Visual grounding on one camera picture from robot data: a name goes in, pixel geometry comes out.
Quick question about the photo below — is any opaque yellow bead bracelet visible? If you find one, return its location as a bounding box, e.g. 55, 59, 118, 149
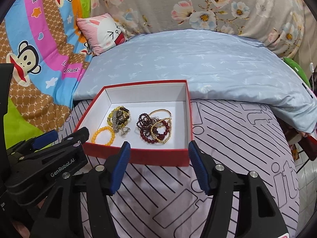
91, 126, 116, 146

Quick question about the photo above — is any silver metal watch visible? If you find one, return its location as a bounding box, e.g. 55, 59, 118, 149
112, 110, 125, 133

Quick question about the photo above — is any small silver pendant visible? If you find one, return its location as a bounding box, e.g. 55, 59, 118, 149
120, 127, 131, 138

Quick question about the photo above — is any translucent yellow bead bracelet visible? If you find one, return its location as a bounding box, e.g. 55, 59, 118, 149
106, 105, 131, 127

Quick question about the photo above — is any dark purple bead strand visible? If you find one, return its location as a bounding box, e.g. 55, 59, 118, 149
137, 113, 153, 137

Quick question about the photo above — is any silver chain cluster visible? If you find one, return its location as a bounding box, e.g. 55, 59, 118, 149
150, 117, 160, 125

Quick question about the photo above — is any red bead bracelet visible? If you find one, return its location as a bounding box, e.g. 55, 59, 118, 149
139, 120, 173, 145

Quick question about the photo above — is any gold bangle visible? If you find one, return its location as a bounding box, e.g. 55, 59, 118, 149
149, 108, 172, 120

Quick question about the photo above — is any gold bead bracelet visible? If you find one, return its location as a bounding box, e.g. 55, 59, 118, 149
150, 118, 173, 144

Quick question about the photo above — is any red cardboard box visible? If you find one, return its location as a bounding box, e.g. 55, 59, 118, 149
76, 80, 193, 167

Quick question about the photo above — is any lilac striped bed sheet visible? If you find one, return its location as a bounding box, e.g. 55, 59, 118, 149
53, 99, 300, 238

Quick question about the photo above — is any pink rabbit cushion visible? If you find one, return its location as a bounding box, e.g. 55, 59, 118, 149
76, 13, 126, 55

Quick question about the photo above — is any colourful monkey cartoon blanket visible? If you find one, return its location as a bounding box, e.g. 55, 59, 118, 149
1, 0, 92, 147

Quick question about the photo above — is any green plush toy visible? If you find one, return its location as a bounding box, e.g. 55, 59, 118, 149
283, 57, 311, 88

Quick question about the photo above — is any light blue pillow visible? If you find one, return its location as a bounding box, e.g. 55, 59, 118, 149
73, 30, 316, 133

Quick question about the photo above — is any grey floral quilt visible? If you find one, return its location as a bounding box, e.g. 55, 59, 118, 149
91, 0, 305, 58

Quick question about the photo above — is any white cable with switch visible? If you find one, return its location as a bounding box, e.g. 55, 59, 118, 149
289, 0, 317, 90

